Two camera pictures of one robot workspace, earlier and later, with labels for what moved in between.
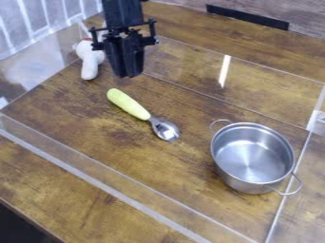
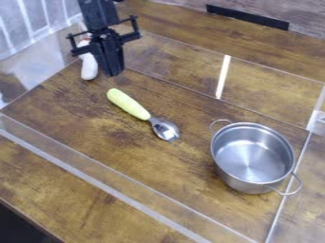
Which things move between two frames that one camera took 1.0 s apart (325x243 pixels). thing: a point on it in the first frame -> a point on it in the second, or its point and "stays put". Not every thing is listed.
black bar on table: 247,15 stays put
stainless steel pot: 254,158 stays put
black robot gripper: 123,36 -> 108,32
